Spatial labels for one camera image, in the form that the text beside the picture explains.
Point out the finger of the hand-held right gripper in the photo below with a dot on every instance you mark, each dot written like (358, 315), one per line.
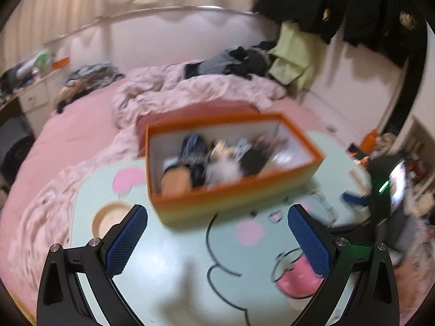
(353, 199)

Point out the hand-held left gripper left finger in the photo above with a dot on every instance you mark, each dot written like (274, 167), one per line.
(125, 241)

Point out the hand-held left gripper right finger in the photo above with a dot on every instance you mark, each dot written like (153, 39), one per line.
(309, 244)

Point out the tan round plush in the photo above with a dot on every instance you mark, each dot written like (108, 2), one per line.
(175, 180)

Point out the orange cardboard box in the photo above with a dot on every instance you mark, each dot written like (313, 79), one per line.
(238, 197)

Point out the fluffy haired doll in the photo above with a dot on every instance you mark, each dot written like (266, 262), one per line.
(221, 171)

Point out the orange bottle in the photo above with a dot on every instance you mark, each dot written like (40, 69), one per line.
(370, 141)

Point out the mint cartoon lap table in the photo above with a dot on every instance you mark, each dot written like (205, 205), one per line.
(176, 261)

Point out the white shelf unit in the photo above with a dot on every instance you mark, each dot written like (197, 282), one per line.
(416, 132)

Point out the dark chair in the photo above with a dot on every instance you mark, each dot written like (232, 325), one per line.
(17, 156)

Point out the pale green hanging garment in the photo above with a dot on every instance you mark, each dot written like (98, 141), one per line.
(292, 57)

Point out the tan and black garment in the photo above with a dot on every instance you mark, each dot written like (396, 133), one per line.
(69, 96)

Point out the pink floral quilt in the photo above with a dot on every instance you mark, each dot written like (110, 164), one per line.
(204, 91)

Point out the grey patterned clothes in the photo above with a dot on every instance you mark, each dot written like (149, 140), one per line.
(95, 74)

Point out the white drawer cabinet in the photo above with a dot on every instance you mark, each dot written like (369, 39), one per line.
(34, 98)

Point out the dark clothes pile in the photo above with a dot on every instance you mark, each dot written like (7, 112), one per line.
(238, 61)

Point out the small orange box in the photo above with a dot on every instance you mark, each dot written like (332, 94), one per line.
(61, 62)

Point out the green and white bottle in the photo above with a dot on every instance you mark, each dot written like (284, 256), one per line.
(40, 61)

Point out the white padded headboard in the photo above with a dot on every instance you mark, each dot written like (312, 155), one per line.
(153, 40)

